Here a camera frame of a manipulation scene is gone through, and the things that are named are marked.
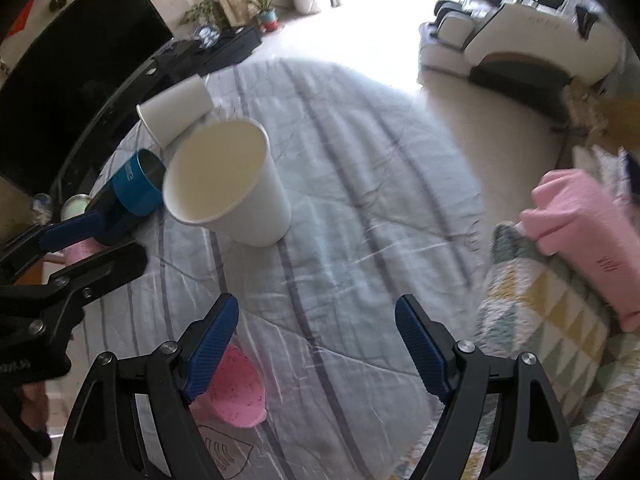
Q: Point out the small white paper cup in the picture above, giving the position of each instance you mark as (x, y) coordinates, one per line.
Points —
(175, 110)

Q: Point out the black television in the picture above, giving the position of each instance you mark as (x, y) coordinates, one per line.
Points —
(65, 85)

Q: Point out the pink cloth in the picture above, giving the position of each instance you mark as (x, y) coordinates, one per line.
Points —
(585, 240)

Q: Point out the person's left hand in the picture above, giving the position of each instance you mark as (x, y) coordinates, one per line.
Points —
(34, 405)

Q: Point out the brown fluffy object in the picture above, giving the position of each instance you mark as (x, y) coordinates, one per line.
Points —
(605, 115)

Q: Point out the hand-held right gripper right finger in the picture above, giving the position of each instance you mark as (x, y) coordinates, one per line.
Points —
(420, 350)

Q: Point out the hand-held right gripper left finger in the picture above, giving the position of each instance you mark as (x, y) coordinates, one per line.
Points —
(210, 347)

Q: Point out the white massage chair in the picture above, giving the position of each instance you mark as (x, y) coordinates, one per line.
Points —
(525, 35)

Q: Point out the white and green cup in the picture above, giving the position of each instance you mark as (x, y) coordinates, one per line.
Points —
(74, 206)

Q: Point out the green leafy plant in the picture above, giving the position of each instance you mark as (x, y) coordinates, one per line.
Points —
(202, 11)

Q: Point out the clear glass ball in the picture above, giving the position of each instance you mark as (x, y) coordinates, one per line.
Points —
(207, 36)

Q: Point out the pink speckled cup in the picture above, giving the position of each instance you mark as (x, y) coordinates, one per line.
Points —
(77, 252)
(240, 390)

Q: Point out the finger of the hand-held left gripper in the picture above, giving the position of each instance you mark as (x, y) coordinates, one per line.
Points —
(107, 265)
(70, 232)

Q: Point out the large white paper cup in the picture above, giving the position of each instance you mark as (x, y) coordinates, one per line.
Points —
(230, 185)

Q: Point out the black glass television stand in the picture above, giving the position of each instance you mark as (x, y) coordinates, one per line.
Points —
(200, 60)

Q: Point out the small glass orb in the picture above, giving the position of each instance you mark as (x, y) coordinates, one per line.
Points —
(42, 207)

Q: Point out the blue metal cup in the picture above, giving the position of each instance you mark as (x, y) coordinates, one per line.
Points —
(135, 190)

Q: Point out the potted plant in colourful pot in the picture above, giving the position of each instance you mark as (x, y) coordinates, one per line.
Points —
(266, 12)

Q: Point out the triangle patterned quilt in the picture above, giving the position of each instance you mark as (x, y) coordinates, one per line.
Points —
(540, 310)

